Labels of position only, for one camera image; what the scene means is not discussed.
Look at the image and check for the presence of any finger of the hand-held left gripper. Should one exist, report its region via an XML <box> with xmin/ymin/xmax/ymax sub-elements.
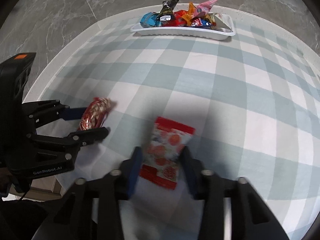
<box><xmin>26</xmin><ymin>127</ymin><xmax>110</xmax><ymax>160</ymax></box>
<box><xmin>21</xmin><ymin>99</ymin><xmax>88</xmax><ymax>128</ymax></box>

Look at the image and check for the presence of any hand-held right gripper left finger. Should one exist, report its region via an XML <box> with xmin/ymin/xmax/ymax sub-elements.
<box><xmin>31</xmin><ymin>146</ymin><xmax>144</xmax><ymax>240</ymax></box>

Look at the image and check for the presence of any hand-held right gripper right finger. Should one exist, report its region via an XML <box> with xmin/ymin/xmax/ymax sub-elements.
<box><xmin>180</xmin><ymin>146</ymin><xmax>289</xmax><ymax>240</ymax></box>

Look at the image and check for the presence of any red woven pattern snack packet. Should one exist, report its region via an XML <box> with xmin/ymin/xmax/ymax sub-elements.
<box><xmin>76</xmin><ymin>97</ymin><xmax>118</xmax><ymax>131</ymax></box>

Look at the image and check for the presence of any red white dotted snack packet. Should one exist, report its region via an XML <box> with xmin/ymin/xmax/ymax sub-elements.
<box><xmin>139</xmin><ymin>116</ymin><xmax>196</xmax><ymax>190</ymax></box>

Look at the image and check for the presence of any light blue snack packet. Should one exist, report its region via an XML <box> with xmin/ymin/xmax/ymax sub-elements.
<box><xmin>140</xmin><ymin>11</ymin><xmax>161</xmax><ymax>28</ymax></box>

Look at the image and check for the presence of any white plastic tray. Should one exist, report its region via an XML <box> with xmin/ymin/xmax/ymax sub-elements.
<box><xmin>130</xmin><ymin>12</ymin><xmax>236</xmax><ymax>42</ymax></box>

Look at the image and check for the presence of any black snack packet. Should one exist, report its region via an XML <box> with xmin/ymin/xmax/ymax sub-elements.
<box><xmin>156</xmin><ymin>0</ymin><xmax>179</xmax><ymax>22</ymax></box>

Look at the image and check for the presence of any blue cake roll packet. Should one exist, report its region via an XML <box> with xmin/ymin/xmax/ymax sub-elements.
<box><xmin>191</xmin><ymin>17</ymin><xmax>217</xmax><ymax>30</ymax></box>

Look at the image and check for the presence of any orange snack packet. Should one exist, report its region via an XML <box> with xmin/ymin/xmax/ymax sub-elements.
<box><xmin>184</xmin><ymin>2</ymin><xmax>198</xmax><ymax>21</ymax></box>

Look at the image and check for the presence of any long white snack packet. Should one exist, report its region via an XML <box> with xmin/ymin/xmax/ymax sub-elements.
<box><xmin>210</xmin><ymin>12</ymin><xmax>233</xmax><ymax>33</ymax></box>

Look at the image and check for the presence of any pink snack packet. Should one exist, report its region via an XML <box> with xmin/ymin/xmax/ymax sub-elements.
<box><xmin>195</xmin><ymin>0</ymin><xmax>218</xmax><ymax>18</ymax></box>

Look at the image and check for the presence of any green white checked tablecloth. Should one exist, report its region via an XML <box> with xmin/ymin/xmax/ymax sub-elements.
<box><xmin>37</xmin><ymin>12</ymin><xmax>320</xmax><ymax>235</ymax></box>

